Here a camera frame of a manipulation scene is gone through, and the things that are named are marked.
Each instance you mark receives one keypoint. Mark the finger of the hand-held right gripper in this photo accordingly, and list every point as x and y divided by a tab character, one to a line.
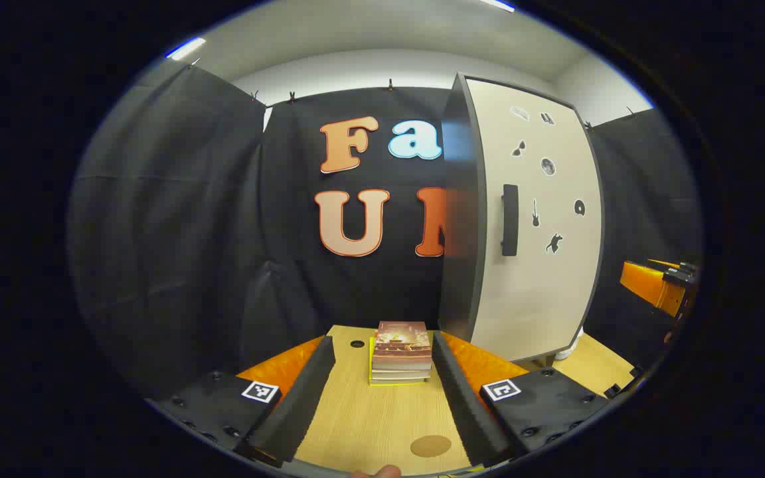
648	285

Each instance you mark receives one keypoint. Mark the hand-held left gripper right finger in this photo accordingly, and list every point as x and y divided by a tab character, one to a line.
465	405

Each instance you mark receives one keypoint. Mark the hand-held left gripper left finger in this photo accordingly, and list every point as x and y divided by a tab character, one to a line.
303	398

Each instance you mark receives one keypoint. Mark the beige cabinet door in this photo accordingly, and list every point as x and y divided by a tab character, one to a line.
542	299

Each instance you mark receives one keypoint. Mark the dark grey cabinet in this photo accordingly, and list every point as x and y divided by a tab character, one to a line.
462	265

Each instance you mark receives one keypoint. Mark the thin paperback book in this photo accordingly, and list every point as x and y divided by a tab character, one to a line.
401	374

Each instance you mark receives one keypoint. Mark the yellow cover book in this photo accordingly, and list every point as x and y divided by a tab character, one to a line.
396	382

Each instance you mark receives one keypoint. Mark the white textured object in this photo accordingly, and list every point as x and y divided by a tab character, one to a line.
570	345

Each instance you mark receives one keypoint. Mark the black backdrop cloth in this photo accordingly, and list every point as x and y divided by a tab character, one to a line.
176	219

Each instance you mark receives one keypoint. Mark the ceiling light panel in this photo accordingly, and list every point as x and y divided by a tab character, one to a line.
497	5
185	48

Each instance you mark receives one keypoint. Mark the black table edge bracket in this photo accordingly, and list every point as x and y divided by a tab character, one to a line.
621	388

